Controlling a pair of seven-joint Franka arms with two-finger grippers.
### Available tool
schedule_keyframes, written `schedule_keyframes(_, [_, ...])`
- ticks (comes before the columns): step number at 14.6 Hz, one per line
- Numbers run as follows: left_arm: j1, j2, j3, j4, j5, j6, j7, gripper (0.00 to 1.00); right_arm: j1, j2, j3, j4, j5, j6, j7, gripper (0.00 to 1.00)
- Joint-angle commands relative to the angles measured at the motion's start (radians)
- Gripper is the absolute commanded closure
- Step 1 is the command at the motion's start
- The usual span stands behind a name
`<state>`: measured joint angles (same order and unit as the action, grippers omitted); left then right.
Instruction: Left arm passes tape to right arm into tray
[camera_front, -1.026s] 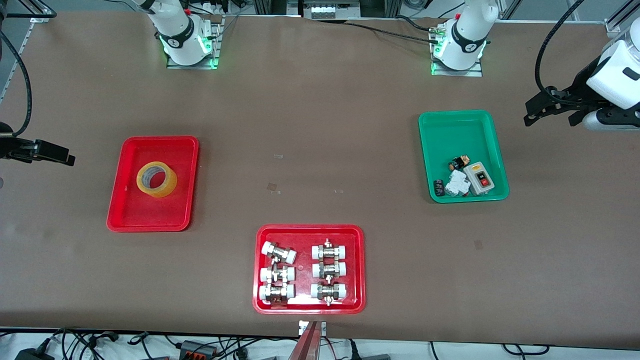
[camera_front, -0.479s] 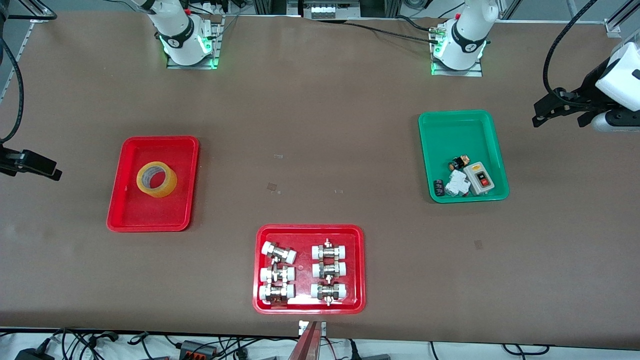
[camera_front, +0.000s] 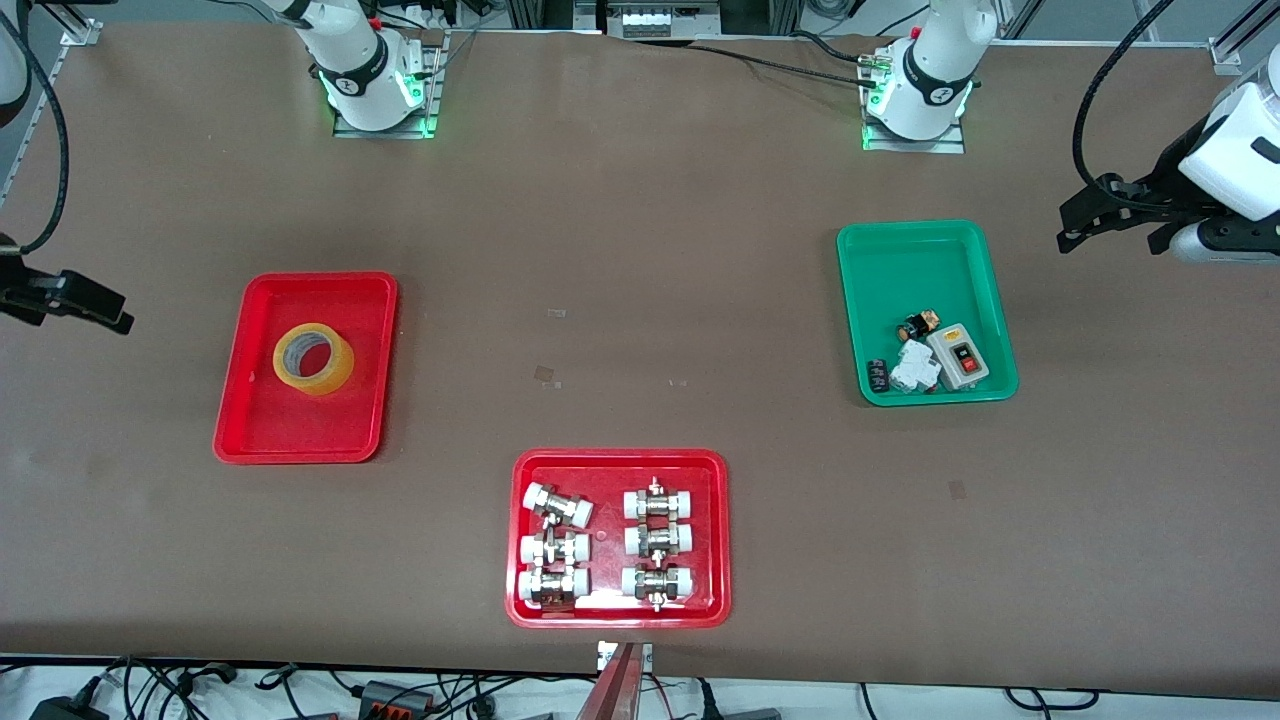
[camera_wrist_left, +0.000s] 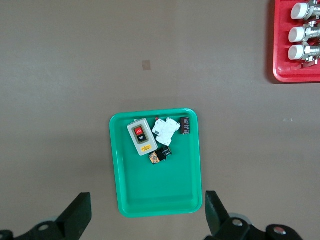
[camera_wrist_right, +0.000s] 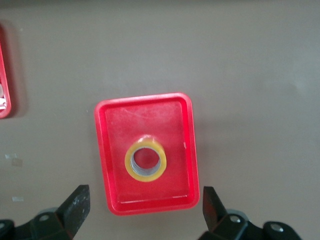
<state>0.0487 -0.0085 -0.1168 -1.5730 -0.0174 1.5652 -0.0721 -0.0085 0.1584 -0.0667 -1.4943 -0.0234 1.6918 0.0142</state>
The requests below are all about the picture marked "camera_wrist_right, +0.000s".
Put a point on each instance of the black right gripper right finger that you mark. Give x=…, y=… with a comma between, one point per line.
x=212, y=208

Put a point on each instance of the yellow tape roll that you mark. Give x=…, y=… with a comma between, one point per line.
x=145, y=178

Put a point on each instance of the empty red plastic tray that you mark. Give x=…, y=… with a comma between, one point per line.
x=150, y=120

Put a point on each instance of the red tray holding fittings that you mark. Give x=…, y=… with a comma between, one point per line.
x=7, y=75

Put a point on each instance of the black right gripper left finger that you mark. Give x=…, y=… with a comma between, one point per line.
x=77, y=206

